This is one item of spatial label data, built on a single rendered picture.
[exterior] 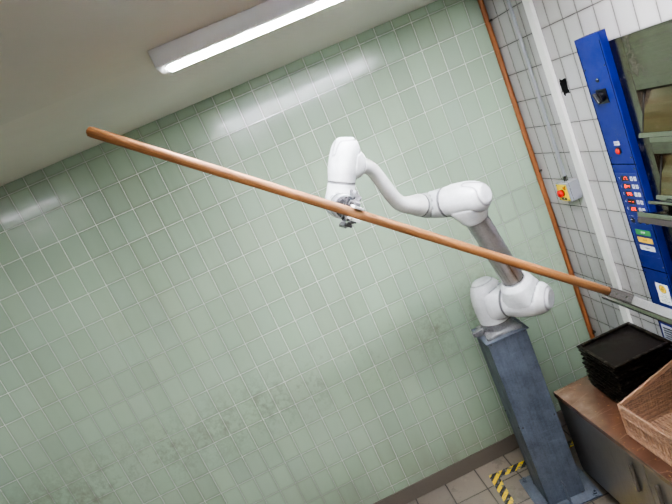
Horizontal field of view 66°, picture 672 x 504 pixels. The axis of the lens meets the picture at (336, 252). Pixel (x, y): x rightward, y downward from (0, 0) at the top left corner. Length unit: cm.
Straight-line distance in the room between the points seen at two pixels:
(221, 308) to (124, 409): 76
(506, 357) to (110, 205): 211
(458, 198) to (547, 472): 158
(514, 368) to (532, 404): 22
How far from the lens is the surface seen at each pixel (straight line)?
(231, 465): 325
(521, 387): 280
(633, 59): 235
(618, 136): 250
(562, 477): 315
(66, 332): 307
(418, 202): 220
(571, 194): 289
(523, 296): 247
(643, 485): 266
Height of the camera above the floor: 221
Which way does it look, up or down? 12 degrees down
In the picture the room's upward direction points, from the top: 24 degrees counter-clockwise
